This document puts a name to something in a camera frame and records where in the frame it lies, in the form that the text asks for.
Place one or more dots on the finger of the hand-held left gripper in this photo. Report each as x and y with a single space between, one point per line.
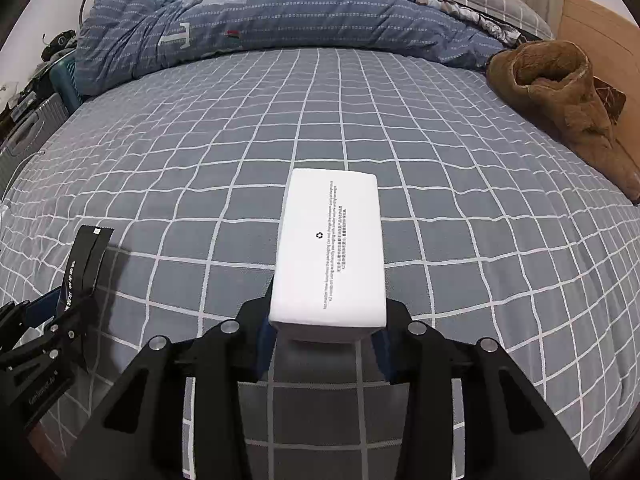
42 307
65 336

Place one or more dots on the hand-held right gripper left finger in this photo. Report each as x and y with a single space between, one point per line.
255 330

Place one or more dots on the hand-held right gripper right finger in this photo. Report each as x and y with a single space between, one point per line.
395 340

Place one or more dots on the black packet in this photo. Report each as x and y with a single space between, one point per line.
87 260

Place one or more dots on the white cardboard box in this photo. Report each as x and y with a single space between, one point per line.
330 240

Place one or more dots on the grey checked bed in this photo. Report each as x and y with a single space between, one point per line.
450 210

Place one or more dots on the grey hard suitcase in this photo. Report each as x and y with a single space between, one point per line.
30 130

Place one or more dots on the teal suitcase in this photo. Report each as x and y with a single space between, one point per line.
65 85

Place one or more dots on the black device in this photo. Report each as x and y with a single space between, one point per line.
60 42

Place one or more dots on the brown fleece garment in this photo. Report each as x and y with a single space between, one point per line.
550 85

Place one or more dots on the blue striped quilt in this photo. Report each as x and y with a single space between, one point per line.
280 10

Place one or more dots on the dark brown patterned cushion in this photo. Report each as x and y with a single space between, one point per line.
612 97

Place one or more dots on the dark patterned pillow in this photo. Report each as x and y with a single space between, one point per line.
465 16

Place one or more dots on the light wooden headboard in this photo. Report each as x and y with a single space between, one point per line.
600 35

